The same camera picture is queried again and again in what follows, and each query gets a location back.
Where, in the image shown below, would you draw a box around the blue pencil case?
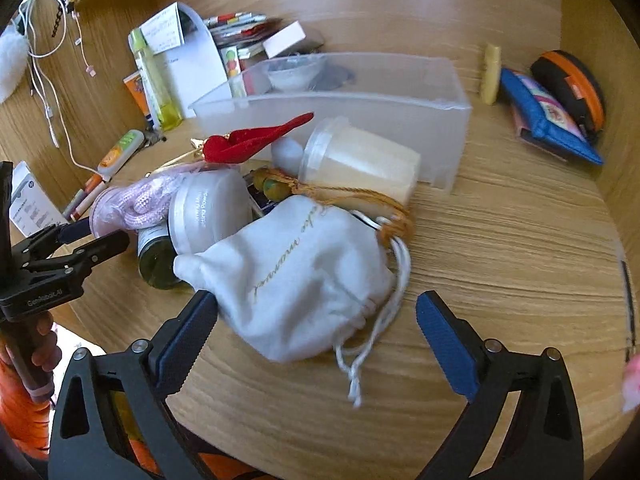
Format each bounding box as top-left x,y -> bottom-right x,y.
500,67 -> 605,166

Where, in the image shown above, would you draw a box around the person's orange garment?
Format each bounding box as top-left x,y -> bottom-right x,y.
112,390 -> 261,480

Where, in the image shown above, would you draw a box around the black orange round case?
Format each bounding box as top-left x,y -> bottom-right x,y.
530,50 -> 607,141

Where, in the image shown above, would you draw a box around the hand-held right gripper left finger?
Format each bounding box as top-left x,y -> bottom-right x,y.
48,290 -> 218,480

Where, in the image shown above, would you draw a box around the person's left forearm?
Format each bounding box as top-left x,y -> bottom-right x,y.
0,345 -> 55,461

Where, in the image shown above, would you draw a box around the fruit printed card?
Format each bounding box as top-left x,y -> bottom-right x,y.
220,45 -> 247,98

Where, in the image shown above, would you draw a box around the red white marker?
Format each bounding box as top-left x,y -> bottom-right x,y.
205,11 -> 251,28

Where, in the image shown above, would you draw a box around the white curved paper sheet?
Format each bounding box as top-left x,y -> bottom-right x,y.
160,7 -> 231,121

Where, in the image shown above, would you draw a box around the white printed box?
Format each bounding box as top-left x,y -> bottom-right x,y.
10,160 -> 68,238

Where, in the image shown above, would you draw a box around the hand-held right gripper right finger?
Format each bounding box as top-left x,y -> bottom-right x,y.
416,290 -> 586,480

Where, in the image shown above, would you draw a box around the green orange white stick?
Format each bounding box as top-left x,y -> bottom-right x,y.
97,130 -> 146,181

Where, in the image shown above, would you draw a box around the pink blurred object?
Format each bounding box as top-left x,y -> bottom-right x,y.
621,352 -> 640,413

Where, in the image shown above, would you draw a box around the yellow green spray bottle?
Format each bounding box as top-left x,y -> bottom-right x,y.
129,27 -> 185,131

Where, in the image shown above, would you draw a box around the white cable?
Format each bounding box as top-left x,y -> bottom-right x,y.
20,0 -> 108,181

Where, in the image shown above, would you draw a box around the pink notebook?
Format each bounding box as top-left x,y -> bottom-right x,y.
511,102 -> 568,161

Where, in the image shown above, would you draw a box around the dark blue small box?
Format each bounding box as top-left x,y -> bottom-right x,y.
243,174 -> 280,218

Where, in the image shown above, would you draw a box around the translucent lidded cup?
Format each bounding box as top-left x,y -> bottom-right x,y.
298,116 -> 422,206

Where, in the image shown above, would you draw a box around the pale yellow bar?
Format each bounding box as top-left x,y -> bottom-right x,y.
480,43 -> 502,106

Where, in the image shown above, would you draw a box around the green beads with orange tassel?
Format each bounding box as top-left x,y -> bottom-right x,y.
250,167 -> 416,241

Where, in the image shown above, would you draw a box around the red fabric ornament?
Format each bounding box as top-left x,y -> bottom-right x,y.
150,112 -> 315,177

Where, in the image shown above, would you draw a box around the white small box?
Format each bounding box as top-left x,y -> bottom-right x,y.
262,21 -> 307,58

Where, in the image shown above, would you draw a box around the person's left hand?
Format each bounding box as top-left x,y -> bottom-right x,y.
31,312 -> 62,371

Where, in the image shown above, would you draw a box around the dark green bottle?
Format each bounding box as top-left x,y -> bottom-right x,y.
137,222 -> 193,291

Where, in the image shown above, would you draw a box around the pale pink cream jar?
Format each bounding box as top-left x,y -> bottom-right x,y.
167,170 -> 256,256

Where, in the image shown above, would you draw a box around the white drawstring pouch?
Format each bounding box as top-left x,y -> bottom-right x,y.
172,194 -> 413,408

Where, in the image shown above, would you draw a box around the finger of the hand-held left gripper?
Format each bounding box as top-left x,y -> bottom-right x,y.
12,219 -> 93,261
25,230 -> 130,281

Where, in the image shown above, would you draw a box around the white fluffy object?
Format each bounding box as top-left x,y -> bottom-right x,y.
0,27 -> 28,103

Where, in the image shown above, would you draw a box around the clear plastic storage box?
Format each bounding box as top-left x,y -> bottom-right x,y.
187,51 -> 473,196

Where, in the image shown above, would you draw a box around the orange tube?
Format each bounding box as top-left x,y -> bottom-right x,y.
122,71 -> 151,121

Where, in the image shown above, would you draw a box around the wooden desktop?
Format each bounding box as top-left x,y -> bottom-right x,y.
47,35 -> 638,476

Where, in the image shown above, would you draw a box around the black bead chain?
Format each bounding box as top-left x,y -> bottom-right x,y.
50,0 -> 72,38

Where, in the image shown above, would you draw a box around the pink knitted pouch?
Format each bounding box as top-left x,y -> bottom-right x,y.
90,167 -> 201,238

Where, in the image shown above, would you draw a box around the orange capped marker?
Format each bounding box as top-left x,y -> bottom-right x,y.
81,175 -> 109,197

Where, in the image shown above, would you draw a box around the white bowl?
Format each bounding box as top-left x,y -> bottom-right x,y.
262,55 -> 328,92

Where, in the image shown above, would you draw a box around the stack of books and pens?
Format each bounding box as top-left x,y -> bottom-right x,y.
217,19 -> 284,48

